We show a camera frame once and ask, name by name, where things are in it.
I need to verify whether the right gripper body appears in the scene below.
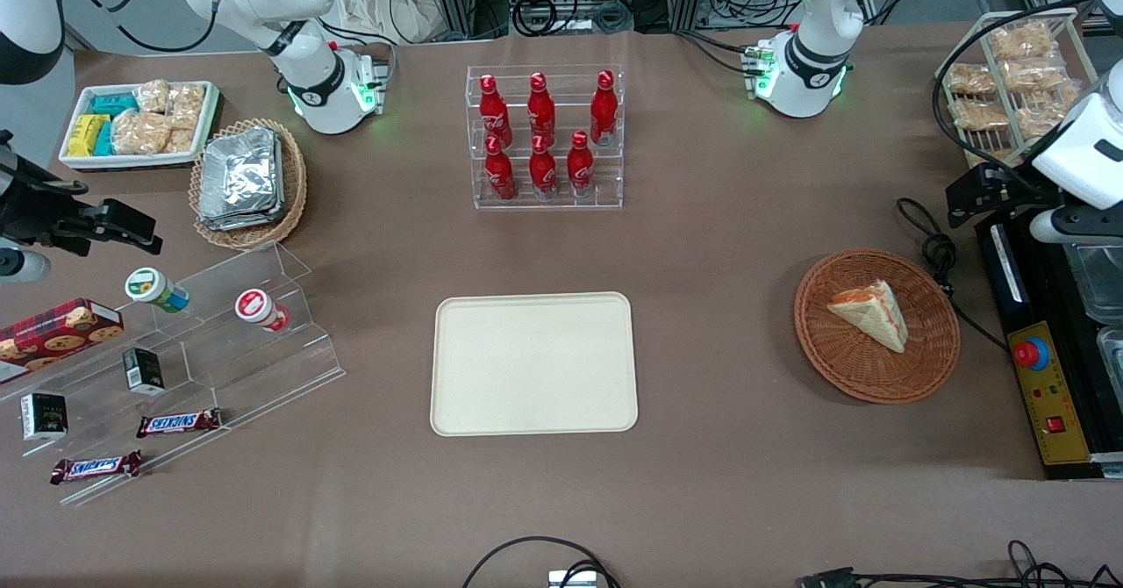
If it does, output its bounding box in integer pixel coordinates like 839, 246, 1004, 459
0, 160, 20, 247

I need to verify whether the triangular sandwich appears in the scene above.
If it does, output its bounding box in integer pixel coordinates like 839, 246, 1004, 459
827, 279, 909, 354

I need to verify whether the white rectangular snack tray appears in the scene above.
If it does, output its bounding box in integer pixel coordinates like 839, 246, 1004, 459
59, 81, 220, 172

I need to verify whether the oval light wicker basket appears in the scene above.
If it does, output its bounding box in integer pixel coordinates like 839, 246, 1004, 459
189, 118, 308, 250

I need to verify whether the round brown wicker basket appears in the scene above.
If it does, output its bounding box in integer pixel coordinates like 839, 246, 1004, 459
794, 248, 962, 405

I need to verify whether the cream plastic tray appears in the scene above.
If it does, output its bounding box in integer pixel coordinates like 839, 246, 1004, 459
430, 291, 639, 437

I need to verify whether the green lid cup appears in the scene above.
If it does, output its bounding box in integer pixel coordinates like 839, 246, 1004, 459
125, 267, 190, 313

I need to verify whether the yellow snack pack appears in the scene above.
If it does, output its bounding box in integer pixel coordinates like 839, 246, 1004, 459
68, 114, 111, 157

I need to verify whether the black appliance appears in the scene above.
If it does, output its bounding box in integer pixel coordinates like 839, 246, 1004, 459
976, 211, 1123, 481

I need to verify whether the red cookie box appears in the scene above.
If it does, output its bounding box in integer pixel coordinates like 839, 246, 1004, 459
0, 298, 125, 384

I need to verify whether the clear plastic container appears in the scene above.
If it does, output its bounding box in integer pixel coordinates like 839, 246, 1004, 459
1064, 241, 1123, 324
1097, 326, 1123, 387

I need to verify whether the silver foil pouch stack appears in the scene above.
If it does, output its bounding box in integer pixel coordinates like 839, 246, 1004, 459
197, 126, 286, 232

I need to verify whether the small black box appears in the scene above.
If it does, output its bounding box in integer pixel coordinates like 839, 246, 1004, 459
20, 392, 68, 441
122, 348, 166, 396

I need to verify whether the red lid cup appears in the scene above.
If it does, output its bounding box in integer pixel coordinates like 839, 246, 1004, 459
234, 289, 290, 333

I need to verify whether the red emergency stop button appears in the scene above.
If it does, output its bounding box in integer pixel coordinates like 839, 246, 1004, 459
1013, 337, 1051, 372

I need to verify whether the clear acrylic stepped shelf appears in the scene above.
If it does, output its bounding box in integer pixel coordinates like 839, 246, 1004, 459
0, 241, 346, 507

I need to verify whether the Snickers chocolate bar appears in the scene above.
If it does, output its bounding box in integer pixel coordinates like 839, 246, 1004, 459
50, 450, 143, 485
136, 408, 222, 439

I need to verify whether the yellow control panel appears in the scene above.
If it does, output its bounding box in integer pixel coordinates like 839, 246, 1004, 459
1007, 320, 1091, 466

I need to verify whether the beige cloth bag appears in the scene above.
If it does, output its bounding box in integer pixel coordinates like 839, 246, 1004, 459
329, 0, 444, 45

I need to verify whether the clear acrylic bottle rack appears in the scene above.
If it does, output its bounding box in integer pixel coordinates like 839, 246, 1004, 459
466, 64, 626, 212

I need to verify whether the red cola bottle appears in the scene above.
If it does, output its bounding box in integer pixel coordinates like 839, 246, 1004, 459
527, 72, 557, 143
484, 134, 518, 202
567, 130, 596, 198
529, 134, 559, 201
590, 70, 619, 147
478, 75, 513, 147

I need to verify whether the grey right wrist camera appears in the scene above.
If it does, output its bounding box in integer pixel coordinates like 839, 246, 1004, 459
0, 248, 51, 284

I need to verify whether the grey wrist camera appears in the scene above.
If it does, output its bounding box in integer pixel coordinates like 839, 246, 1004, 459
0, 248, 51, 284
1029, 206, 1123, 247

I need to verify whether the knotted black power cable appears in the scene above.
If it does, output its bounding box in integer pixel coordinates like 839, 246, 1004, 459
895, 197, 1010, 352

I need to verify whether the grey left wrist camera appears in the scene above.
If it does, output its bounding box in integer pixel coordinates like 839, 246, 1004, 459
1029, 206, 1123, 247

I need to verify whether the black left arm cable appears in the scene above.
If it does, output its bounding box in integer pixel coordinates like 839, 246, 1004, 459
932, 0, 1098, 176

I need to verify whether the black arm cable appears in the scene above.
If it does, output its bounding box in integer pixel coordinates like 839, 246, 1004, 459
932, 0, 1098, 176
63, 0, 220, 55

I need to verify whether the white wire rack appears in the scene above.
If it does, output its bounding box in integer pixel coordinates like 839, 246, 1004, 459
934, 7, 1102, 172

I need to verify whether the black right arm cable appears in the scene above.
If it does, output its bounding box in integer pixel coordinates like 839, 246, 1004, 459
63, 0, 220, 55

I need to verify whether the black cable with connector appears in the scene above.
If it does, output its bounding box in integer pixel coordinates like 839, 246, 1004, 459
797, 539, 1123, 588

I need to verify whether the arched black cable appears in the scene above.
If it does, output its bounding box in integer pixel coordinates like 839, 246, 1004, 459
462, 536, 619, 588

